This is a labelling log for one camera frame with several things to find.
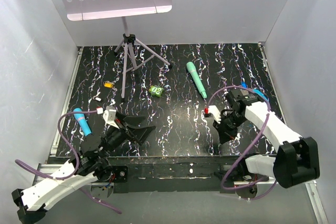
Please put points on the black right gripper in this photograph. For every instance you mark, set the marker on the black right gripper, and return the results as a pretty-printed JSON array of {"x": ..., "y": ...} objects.
[{"x": 224, "y": 134}]

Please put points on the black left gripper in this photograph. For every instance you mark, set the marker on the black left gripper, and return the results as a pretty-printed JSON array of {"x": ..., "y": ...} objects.
[{"x": 139, "y": 135}]

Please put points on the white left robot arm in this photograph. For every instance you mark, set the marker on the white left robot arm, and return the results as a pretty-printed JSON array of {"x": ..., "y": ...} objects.
[{"x": 89, "y": 164}]

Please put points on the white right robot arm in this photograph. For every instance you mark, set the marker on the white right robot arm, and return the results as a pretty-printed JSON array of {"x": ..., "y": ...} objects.
[{"x": 297, "y": 157}]

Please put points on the green owl toy block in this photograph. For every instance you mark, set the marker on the green owl toy block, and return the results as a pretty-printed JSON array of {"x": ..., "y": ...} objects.
[{"x": 156, "y": 90}]

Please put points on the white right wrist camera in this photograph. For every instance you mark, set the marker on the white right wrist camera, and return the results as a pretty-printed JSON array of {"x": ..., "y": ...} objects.
[{"x": 213, "y": 112}]

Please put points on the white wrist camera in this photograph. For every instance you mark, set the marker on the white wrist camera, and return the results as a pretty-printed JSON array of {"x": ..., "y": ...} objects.
[
  {"x": 213, "y": 112},
  {"x": 109, "y": 115}
]

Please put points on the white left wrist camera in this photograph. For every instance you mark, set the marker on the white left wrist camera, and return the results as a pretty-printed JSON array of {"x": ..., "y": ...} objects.
[{"x": 109, "y": 115}]

